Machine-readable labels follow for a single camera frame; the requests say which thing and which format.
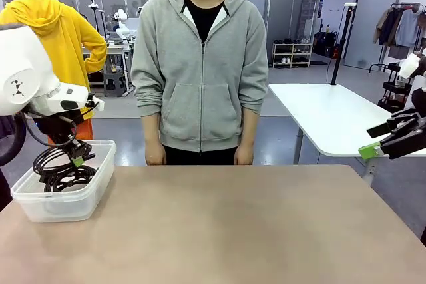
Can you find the person's right forearm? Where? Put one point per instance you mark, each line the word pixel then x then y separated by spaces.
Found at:
pixel 152 131

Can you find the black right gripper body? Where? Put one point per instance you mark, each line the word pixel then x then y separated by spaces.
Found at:
pixel 414 141

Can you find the background workbench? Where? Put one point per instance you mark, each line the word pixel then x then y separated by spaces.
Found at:
pixel 113 49

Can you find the black bags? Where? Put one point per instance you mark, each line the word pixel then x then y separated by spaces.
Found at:
pixel 324 44

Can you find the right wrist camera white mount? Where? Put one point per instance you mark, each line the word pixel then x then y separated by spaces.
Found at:
pixel 409 66

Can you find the person in gray hoodie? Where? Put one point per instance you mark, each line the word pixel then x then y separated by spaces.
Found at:
pixel 199 81

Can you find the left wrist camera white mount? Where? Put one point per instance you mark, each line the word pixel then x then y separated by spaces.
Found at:
pixel 99 104

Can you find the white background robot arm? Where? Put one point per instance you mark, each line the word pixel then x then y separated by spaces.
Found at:
pixel 121 16

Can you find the person's left forearm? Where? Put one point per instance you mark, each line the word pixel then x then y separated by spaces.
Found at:
pixel 249 129

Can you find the clear plastic storage box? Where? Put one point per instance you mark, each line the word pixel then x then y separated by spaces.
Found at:
pixel 66 207

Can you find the person's left hand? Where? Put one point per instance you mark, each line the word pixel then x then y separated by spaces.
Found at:
pixel 244 157

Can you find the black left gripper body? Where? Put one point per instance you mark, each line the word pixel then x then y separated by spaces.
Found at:
pixel 58 131

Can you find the black tripod pole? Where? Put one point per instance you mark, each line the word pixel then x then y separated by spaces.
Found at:
pixel 341 44

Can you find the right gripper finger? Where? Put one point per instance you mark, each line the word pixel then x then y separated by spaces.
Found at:
pixel 369 151
pixel 377 130

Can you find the person's right hand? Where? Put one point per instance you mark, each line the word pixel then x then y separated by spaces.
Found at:
pixel 156 156

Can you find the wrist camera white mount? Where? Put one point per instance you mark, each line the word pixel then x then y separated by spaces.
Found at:
pixel 99 104
pixel 409 66

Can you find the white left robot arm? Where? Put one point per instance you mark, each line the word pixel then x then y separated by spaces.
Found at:
pixel 23 74

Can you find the black trolley cart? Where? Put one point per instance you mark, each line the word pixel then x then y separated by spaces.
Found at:
pixel 392 88

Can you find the white shoe rack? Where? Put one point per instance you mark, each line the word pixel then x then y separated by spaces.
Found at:
pixel 293 54

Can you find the black clothes rack with coats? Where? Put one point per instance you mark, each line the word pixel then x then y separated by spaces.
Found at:
pixel 407 28

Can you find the gray plastic step stool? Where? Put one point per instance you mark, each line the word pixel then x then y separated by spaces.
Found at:
pixel 113 81

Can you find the yellow hoodie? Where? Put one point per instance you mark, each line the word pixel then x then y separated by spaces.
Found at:
pixel 76 48

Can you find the background camera stand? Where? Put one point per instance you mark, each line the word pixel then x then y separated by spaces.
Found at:
pixel 93 6

